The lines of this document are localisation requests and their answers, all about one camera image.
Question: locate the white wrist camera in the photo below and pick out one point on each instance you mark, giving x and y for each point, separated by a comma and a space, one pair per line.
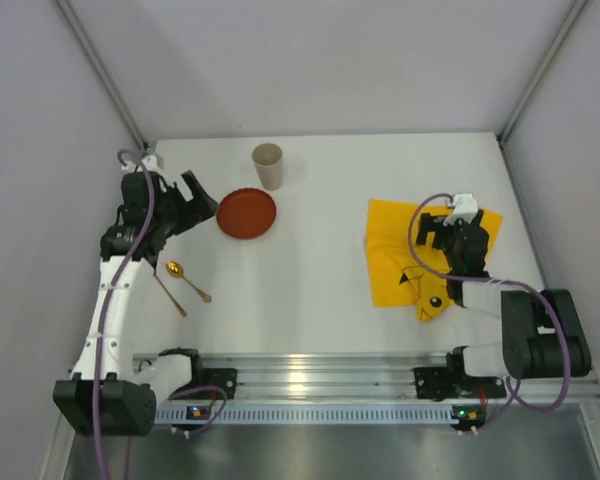
153, 162
463, 207

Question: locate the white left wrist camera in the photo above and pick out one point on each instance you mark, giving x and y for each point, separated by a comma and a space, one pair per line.
153, 162

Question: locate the gold fork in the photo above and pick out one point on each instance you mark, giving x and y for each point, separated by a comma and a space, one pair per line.
176, 304

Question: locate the aluminium mounting rail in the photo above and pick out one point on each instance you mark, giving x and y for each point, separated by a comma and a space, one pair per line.
313, 377

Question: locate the beige paper cup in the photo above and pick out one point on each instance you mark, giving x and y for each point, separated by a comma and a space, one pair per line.
268, 162

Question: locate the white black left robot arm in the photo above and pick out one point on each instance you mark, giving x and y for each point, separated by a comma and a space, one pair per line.
104, 395

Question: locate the aluminium frame post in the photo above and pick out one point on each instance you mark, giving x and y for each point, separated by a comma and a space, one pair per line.
574, 14
73, 23

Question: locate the gold spoon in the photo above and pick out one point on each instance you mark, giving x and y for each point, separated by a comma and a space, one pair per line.
177, 271

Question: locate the red round plate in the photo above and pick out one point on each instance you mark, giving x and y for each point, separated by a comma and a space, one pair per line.
246, 213

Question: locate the yellow pikachu placemat cloth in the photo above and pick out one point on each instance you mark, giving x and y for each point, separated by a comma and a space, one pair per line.
396, 279

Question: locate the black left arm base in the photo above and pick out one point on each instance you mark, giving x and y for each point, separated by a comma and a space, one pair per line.
204, 374

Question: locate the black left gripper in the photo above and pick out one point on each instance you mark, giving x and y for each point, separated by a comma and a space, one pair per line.
181, 201

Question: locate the white slotted cable duct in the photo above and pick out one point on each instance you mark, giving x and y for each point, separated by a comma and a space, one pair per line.
318, 414

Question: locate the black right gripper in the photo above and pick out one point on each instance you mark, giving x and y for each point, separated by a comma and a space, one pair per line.
440, 230

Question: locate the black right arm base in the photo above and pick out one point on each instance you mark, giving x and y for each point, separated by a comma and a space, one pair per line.
450, 381

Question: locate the left aluminium frame post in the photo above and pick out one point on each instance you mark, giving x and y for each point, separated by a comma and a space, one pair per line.
73, 23

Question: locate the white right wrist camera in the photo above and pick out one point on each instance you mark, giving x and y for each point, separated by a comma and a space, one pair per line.
463, 207

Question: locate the right aluminium frame post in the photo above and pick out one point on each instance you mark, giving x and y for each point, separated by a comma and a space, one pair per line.
574, 14

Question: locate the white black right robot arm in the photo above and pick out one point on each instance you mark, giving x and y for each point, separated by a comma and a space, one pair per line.
541, 336

